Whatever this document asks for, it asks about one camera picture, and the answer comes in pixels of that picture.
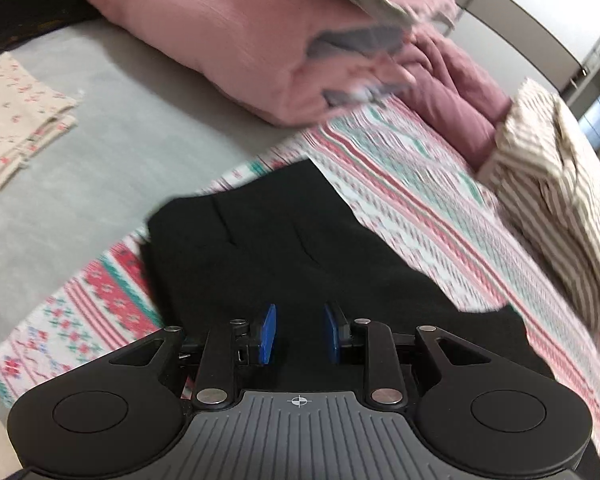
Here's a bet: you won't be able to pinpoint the grey bed sheet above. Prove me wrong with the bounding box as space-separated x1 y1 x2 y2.
0 19 312 363

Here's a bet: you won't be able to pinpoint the black pants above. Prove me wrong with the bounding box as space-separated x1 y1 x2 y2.
139 159 600 480

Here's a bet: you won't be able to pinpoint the mauve crumpled blanket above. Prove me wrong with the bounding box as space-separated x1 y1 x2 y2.
399 21 514 171

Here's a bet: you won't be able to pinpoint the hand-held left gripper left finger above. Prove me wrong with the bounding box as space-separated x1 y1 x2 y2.
109 303 278 408

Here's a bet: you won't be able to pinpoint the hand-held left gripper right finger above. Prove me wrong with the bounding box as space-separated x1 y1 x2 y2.
322 301 496 407

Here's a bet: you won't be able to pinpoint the cream floral folded cloth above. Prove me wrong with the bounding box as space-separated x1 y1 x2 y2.
0 52 81 209

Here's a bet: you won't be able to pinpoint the pink green patterned blanket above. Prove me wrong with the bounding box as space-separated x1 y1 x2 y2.
0 95 600 480

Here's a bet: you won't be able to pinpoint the beige striped folded cloth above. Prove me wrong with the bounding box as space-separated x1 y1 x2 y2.
475 77 600 347

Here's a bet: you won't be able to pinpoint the pink folded comforter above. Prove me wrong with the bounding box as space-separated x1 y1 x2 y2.
82 0 460 127

